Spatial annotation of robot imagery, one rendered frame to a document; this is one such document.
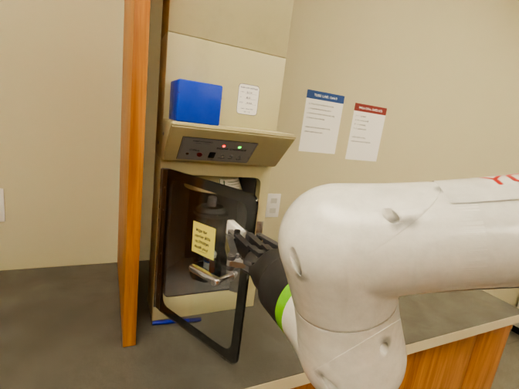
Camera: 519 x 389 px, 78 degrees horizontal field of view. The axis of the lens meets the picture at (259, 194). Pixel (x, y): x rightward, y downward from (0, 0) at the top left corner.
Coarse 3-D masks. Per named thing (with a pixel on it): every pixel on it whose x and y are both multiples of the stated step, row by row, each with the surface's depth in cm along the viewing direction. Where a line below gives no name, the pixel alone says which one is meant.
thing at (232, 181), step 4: (196, 176) 93; (200, 176) 93; (204, 176) 92; (208, 176) 92; (212, 176) 92; (216, 176) 92; (212, 180) 92; (216, 180) 92; (220, 180) 92; (224, 180) 93; (228, 180) 94; (232, 180) 95; (236, 180) 97; (228, 184) 93; (232, 184) 94; (236, 184) 96; (240, 184) 99; (240, 188) 98
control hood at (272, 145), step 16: (176, 128) 70; (192, 128) 71; (208, 128) 73; (224, 128) 74; (240, 128) 76; (176, 144) 75; (272, 144) 83; (288, 144) 85; (176, 160) 80; (192, 160) 82; (256, 160) 88; (272, 160) 89
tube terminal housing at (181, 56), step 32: (160, 64) 84; (192, 64) 79; (224, 64) 82; (256, 64) 85; (160, 96) 84; (224, 96) 84; (160, 128) 83; (256, 128) 90; (160, 160) 82; (256, 192) 98
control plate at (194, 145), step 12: (192, 144) 76; (204, 144) 77; (216, 144) 78; (228, 144) 79; (240, 144) 80; (252, 144) 81; (180, 156) 79; (192, 156) 80; (204, 156) 81; (216, 156) 82; (228, 156) 83
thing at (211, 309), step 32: (192, 192) 75; (224, 192) 68; (192, 224) 76; (224, 224) 69; (192, 256) 77; (224, 256) 70; (192, 288) 78; (224, 288) 71; (192, 320) 80; (224, 320) 72; (224, 352) 73
